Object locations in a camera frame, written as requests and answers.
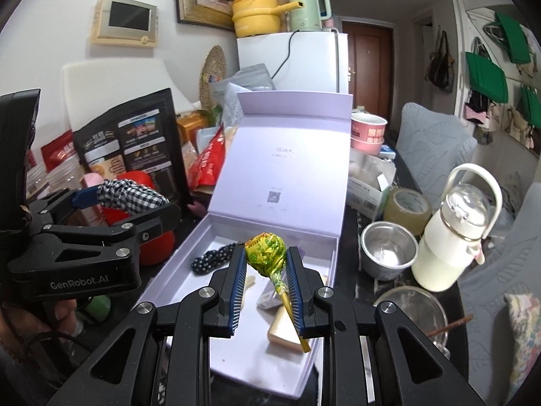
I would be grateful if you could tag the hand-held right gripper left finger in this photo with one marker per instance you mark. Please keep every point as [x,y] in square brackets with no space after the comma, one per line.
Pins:
[236,294]

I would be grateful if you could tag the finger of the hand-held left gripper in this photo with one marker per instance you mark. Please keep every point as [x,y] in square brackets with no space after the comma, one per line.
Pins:
[139,224]
[82,196]

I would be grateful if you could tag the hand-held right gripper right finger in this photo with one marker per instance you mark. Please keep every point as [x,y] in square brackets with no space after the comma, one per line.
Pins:
[296,294]

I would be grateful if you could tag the black white checkered scrunchie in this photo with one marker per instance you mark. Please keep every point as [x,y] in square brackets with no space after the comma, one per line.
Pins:
[131,196]

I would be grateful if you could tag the green yellow lollipop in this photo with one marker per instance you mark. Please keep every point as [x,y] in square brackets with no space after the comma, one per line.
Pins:
[264,253]

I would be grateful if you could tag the lavender gift box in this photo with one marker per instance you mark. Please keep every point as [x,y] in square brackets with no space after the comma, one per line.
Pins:
[287,169]

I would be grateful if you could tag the person's left hand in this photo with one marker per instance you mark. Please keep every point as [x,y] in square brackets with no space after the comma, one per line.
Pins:
[63,311]

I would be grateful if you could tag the pink cup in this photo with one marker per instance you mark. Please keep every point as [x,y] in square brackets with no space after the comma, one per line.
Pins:
[91,182]

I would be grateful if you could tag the small white packet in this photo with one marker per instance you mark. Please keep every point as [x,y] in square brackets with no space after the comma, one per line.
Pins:
[268,300]

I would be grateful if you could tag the clear plastic jar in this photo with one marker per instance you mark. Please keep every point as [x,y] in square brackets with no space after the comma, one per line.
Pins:
[55,182]

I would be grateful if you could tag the red canister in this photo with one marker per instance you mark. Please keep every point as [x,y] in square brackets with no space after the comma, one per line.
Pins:
[158,249]

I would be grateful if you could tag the small gold box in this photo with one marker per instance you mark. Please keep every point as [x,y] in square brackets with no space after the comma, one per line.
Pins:
[283,330]

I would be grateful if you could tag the red foil packet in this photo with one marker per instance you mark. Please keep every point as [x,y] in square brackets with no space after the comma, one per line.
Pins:
[59,150]

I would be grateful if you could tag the black printed food pouch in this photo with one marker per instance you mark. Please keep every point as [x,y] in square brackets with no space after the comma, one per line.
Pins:
[139,135]

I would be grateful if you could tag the red snack bag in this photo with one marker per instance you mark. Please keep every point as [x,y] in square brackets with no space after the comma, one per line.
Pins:
[207,165]

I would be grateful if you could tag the metal cup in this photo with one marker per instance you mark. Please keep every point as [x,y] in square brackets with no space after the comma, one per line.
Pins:
[386,253]

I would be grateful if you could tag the glass bowl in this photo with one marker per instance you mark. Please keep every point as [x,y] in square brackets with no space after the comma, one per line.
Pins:
[405,304]

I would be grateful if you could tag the orange carton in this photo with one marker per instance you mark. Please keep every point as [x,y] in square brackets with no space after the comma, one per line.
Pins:
[192,127]

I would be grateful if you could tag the white foam board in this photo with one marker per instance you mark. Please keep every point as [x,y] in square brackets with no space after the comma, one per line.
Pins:
[118,80]

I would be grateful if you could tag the white tissue box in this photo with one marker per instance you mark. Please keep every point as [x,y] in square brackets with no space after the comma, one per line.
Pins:
[367,186]

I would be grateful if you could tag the clear tape roll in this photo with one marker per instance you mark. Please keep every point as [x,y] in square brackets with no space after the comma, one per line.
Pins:
[408,209]

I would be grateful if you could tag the cream water bottle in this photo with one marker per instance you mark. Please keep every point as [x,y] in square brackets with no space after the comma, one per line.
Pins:
[443,253]

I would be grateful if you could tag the brown stick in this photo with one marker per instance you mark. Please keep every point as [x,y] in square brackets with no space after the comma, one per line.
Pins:
[452,325]

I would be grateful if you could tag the pink paper bowl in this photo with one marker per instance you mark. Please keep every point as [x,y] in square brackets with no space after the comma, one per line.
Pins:
[365,147]

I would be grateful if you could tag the round woven mat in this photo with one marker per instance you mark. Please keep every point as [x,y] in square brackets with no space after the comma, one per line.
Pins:
[213,72]

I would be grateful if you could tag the red paper cup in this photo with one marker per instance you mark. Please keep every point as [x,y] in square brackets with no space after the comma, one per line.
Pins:
[370,129]

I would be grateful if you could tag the grey foil bag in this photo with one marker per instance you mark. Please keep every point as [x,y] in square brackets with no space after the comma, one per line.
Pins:
[249,78]

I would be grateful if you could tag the grey leaf-pattern sofa cover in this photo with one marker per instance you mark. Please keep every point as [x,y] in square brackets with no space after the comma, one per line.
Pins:
[486,313]

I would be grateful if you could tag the grey leaf-pattern cushion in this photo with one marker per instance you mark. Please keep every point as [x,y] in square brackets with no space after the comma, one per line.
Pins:
[435,148]

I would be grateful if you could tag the white fridge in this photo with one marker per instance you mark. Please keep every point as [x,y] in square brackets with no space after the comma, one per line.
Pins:
[312,63]

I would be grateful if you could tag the floral cushion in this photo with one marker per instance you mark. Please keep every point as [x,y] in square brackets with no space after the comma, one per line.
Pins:
[526,338]

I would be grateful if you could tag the yellow pot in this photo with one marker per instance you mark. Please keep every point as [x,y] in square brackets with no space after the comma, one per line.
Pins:
[253,17]

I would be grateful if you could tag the brown door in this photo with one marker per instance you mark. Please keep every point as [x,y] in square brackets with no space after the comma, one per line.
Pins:
[367,67]

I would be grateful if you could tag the dark hanging bag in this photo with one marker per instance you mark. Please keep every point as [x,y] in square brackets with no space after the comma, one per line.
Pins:
[441,67]

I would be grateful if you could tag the green electric kettle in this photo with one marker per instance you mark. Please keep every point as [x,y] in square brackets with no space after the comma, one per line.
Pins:
[304,10]

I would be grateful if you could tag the large green tote bag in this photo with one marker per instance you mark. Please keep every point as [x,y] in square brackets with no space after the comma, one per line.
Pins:
[486,78]

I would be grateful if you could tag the beige wall intercom panel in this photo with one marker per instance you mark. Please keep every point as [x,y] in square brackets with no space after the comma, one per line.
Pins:
[126,19]

